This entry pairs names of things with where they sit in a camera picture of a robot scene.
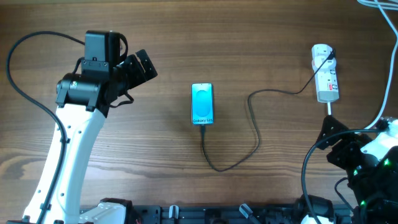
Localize blue Galaxy smartphone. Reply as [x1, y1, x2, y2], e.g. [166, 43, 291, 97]
[192, 83, 214, 125]

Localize black USB charging cable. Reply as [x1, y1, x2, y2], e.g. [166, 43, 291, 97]
[200, 49, 336, 172]

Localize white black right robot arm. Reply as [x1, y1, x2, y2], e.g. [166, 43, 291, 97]
[301, 115, 397, 223]

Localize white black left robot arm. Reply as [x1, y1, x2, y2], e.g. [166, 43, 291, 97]
[21, 30, 157, 223]

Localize white USB charger plug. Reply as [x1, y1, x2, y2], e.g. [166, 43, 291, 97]
[312, 52, 336, 72]

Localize white power strip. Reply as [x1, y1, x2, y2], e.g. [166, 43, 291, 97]
[312, 44, 340, 103]

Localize white power strip cord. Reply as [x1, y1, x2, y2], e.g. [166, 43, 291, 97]
[326, 0, 398, 131]

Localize white cables at corner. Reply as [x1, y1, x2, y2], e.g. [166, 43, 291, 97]
[356, 0, 398, 11]

